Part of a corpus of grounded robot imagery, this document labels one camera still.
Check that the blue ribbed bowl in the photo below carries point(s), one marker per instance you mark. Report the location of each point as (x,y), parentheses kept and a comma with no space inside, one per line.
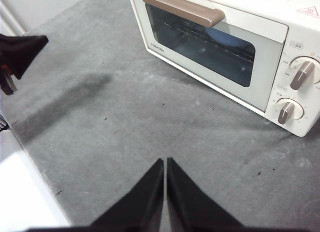
(225,38)

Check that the red warning sticker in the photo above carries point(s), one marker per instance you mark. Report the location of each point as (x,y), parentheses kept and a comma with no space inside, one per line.
(308,12)

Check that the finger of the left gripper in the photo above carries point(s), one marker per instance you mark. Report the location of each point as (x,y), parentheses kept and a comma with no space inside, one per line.
(15,43)
(20,62)

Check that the beige oven knob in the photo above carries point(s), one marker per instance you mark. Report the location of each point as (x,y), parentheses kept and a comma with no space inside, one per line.
(287,112)
(303,73)

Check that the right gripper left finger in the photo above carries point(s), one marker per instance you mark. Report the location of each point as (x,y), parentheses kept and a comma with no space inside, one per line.
(145,207)

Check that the cream Toshiba toaster oven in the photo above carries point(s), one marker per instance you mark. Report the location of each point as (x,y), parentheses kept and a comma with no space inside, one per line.
(295,30)

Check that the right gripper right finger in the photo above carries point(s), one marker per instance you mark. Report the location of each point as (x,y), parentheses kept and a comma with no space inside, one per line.
(187,207)

